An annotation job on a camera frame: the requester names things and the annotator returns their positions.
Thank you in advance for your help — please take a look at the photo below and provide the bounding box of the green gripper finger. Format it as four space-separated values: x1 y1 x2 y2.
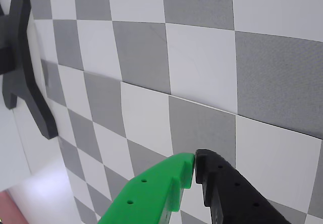
97 152 196 224

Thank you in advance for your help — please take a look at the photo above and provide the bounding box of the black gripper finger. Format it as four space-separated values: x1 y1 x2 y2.
193 149 291 224

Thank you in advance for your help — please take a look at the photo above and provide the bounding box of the grey white checkerboard mat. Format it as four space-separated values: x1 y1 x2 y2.
27 0 323 224

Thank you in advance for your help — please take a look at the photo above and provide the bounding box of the black stand bracket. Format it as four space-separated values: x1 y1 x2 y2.
0 0 59 140

